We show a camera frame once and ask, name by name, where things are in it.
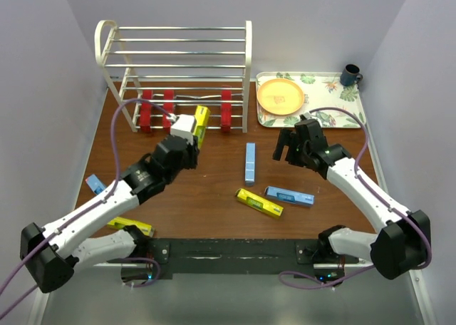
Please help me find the yellow toothpaste box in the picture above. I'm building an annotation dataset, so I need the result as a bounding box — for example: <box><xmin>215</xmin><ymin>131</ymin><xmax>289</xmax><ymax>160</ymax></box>
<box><xmin>107</xmin><ymin>217</ymin><xmax>155</xmax><ymax>237</ymax></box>
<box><xmin>235</xmin><ymin>188</ymin><xmax>284</xmax><ymax>219</ymax></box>
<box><xmin>193</xmin><ymin>105</ymin><xmax>210</xmax><ymax>149</ymax></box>

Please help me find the red toothpaste box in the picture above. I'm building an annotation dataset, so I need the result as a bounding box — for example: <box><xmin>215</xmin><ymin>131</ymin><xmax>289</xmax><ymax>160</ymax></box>
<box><xmin>220</xmin><ymin>90</ymin><xmax>232</xmax><ymax>133</ymax></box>
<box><xmin>162</xmin><ymin>89</ymin><xmax>175</xmax><ymax>132</ymax></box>
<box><xmin>139</xmin><ymin>90</ymin><xmax>152</xmax><ymax>133</ymax></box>

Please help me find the blue toothpaste box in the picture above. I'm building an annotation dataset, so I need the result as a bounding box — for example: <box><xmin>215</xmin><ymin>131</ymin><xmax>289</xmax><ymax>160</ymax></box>
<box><xmin>244</xmin><ymin>143</ymin><xmax>256</xmax><ymax>187</ymax></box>
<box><xmin>264</xmin><ymin>186</ymin><xmax>315</xmax><ymax>207</ymax></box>
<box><xmin>85</xmin><ymin>174</ymin><xmax>106</xmax><ymax>195</ymax></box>

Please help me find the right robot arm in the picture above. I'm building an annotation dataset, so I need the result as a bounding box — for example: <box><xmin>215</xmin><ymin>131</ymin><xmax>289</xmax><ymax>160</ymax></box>
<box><xmin>272</xmin><ymin>119</ymin><xmax>432</xmax><ymax>280</ymax></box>

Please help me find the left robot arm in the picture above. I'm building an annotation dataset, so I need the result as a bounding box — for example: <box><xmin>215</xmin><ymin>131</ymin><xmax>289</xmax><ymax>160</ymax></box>
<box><xmin>20</xmin><ymin>135</ymin><xmax>201</xmax><ymax>293</ymax></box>

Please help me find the white metal shelf rack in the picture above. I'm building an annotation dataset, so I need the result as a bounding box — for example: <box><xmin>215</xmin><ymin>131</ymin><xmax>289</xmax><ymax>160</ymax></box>
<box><xmin>94</xmin><ymin>20</ymin><xmax>253</xmax><ymax>133</ymax></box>

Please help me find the floral serving tray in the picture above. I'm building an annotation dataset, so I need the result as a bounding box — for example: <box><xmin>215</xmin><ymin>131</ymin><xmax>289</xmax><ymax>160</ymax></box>
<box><xmin>256</xmin><ymin>71</ymin><xmax>366</xmax><ymax>128</ymax></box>

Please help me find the orange plate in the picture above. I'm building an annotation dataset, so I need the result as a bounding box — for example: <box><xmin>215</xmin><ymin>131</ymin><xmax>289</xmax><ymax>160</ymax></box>
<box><xmin>256</xmin><ymin>78</ymin><xmax>305</xmax><ymax>116</ymax></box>

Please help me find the dark blue mug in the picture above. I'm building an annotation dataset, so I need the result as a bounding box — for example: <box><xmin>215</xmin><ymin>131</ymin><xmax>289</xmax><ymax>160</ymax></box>
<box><xmin>340</xmin><ymin>64</ymin><xmax>363</xmax><ymax>87</ymax></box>

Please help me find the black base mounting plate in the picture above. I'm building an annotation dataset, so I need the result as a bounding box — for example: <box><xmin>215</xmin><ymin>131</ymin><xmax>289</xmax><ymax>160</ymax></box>
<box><xmin>105</xmin><ymin>237</ymin><xmax>346</xmax><ymax>282</ymax></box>

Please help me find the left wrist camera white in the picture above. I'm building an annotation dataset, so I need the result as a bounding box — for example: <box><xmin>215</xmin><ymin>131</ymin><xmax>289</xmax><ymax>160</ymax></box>
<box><xmin>170</xmin><ymin>115</ymin><xmax>196</xmax><ymax>142</ymax></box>

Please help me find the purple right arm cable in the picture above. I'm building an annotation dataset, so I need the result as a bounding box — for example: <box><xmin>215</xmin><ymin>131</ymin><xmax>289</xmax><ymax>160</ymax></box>
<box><xmin>278</xmin><ymin>106</ymin><xmax>432</xmax><ymax>290</ymax></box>

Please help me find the aluminium rail frame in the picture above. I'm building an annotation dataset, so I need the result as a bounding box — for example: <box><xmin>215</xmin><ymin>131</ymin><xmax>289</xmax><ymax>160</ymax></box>
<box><xmin>29</xmin><ymin>262</ymin><xmax>437</xmax><ymax>324</ymax></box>

